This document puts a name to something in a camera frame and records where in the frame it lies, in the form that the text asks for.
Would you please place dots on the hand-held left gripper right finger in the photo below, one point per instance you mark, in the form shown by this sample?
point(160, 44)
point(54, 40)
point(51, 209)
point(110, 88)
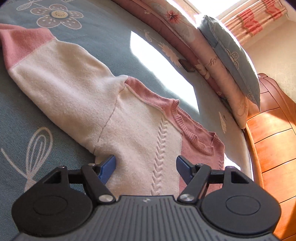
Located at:
point(185, 170)

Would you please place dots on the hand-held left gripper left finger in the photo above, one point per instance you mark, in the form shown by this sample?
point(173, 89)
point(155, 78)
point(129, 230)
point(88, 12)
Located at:
point(107, 170)

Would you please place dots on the pink and cream knit sweater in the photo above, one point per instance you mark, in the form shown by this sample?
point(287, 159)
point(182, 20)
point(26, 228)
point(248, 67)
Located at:
point(92, 97)

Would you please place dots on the wooden headboard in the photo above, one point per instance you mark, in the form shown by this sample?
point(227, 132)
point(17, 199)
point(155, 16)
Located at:
point(272, 143)

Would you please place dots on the black phone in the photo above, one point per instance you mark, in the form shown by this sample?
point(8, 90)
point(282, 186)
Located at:
point(186, 65)

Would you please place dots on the pink floral folded quilt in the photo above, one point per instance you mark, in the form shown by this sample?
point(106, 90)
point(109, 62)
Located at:
point(203, 60)

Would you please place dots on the blue floral pillow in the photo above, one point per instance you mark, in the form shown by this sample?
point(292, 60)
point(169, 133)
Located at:
point(231, 53)

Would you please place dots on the pink striped curtain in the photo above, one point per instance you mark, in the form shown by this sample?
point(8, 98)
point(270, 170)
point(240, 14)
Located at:
point(252, 20)

